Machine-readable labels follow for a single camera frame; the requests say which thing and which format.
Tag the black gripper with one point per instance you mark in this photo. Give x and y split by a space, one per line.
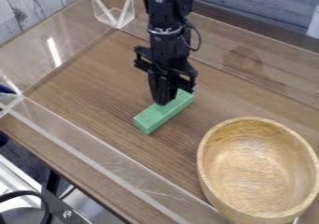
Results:
165 62

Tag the green rectangular block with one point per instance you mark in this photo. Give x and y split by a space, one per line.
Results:
155 115

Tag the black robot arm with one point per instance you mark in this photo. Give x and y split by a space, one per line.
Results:
167 18

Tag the brown wooden bowl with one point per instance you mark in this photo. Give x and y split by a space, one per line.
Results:
258 171

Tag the clear acrylic corner bracket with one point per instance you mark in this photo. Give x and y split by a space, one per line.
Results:
115 17

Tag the clear acrylic barrier wall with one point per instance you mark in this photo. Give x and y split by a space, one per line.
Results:
141 174

